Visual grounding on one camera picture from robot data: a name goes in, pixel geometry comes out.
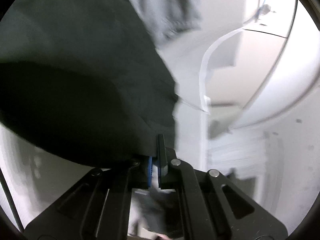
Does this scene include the white charging cable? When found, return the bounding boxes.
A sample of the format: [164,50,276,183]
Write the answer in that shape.
[198,26,245,116]

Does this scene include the black pants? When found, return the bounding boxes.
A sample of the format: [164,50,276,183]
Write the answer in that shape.
[1,0,177,168]

